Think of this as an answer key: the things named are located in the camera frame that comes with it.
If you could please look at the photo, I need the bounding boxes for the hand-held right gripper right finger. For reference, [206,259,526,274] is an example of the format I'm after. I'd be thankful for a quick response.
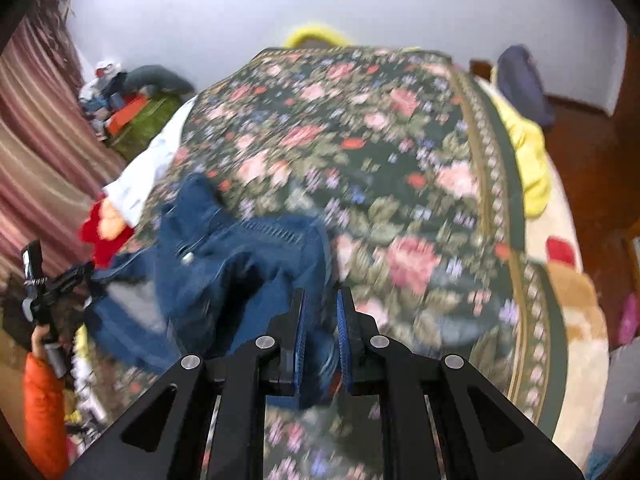
[335,287,587,480]

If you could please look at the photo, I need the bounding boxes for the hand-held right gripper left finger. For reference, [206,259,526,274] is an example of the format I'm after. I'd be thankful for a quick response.
[65,287,307,480]

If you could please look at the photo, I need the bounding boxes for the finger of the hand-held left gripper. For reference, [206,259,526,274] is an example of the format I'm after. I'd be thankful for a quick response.
[50,262,99,306]

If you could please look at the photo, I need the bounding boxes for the blue denim jacket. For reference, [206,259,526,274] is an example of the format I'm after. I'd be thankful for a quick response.
[85,172,342,406]

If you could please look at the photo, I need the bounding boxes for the person's left forearm orange sleeve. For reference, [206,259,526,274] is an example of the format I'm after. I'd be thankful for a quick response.
[22,352,72,479]

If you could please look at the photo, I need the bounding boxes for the person's left hand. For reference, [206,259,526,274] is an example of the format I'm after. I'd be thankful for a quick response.
[30,324,51,359]

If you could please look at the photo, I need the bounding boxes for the red plush toy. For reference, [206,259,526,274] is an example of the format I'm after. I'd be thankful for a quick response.
[78,198,136,269]

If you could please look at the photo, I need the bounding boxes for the pile of scattered papers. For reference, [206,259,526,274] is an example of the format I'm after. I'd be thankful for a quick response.
[66,324,109,426]

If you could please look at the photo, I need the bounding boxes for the striped pink curtain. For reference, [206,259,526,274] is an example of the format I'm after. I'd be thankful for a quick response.
[0,0,127,292]

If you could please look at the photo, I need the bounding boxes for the white cloth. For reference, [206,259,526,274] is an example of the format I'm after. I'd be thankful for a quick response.
[102,97,197,226]

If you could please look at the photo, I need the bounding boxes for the dark floral bedspread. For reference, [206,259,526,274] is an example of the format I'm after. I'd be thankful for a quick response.
[70,47,571,480]

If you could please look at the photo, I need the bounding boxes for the green floral box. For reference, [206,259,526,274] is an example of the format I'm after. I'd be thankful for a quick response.
[107,94,184,162]

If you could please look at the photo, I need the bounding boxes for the orange box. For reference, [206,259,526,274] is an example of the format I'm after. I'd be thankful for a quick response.
[107,97,151,134]

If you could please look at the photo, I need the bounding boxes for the grey neck pillow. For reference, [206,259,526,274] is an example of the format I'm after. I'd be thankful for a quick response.
[124,64,196,97]

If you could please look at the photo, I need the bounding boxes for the cream printed blanket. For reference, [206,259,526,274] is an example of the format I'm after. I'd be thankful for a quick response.
[474,74,612,472]

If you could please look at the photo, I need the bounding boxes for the yellow blanket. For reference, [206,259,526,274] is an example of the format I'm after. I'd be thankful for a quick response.
[492,94,552,219]

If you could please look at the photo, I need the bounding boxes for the pink cloth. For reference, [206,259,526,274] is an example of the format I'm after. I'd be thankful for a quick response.
[617,292,640,347]

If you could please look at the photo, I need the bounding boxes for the yellow fluffy pillow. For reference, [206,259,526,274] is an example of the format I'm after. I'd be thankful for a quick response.
[283,22,357,49]

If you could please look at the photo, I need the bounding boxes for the grey purple backpack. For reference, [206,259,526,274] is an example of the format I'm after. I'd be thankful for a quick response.
[496,44,556,129]

